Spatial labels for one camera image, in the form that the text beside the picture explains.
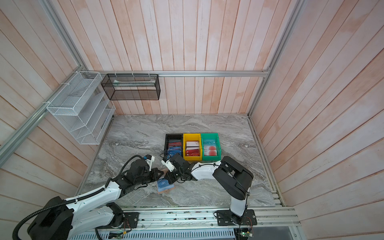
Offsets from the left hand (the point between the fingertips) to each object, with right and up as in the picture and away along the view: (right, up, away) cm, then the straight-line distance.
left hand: (163, 176), depth 83 cm
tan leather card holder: (+1, +3, -1) cm, 4 cm away
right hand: (0, -2, +4) cm, 4 cm away
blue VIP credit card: (0, -5, +1) cm, 5 cm away
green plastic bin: (+30, +22, +18) cm, 41 cm away
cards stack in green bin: (+28, +14, +17) cm, 36 cm away
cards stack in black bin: (+5, +14, +16) cm, 22 cm away
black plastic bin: (+3, +21, +21) cm, 30 cm away
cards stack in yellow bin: (+17, +13, +16) cm, 27 cm away
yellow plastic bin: (+16, +21, +19) cm, 32 cm away
